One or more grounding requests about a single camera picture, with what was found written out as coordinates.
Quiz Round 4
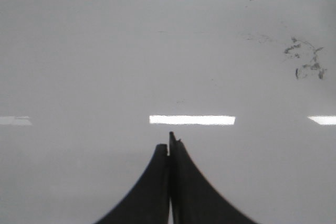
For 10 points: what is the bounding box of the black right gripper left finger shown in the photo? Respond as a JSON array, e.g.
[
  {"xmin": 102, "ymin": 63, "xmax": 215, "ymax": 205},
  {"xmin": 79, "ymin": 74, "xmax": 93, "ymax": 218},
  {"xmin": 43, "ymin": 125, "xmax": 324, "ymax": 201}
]
[{"xmin": 97, "ymin": 144, "xmax": 170, "ymax": 224}]

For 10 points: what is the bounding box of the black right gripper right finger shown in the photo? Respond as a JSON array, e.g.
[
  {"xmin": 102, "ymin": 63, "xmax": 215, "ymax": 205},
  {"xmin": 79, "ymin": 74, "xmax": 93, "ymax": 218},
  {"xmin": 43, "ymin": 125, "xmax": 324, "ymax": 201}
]
[{"xmin": 169, "ymin": 132, "xmax": 255, "ymax": 223}]

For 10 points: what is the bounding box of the white whiteboard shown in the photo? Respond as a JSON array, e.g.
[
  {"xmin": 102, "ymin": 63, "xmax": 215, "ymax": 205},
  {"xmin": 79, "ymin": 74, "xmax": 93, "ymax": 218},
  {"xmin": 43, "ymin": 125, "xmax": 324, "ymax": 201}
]
[{"xmin": 1, "ymin": 0, "xmax": 335, "ymax": 223}]

